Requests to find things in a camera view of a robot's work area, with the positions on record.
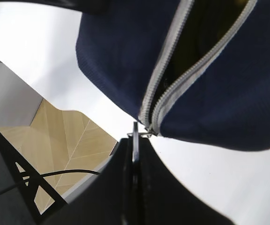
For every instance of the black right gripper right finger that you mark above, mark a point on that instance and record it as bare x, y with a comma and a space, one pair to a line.
165, 201

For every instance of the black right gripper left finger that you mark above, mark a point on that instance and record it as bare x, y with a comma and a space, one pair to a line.
110, 199

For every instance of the navy blue lunch bag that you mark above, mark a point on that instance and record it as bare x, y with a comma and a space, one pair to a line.
192, 70

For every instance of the black metal frame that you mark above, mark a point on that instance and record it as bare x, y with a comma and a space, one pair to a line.
19, 183

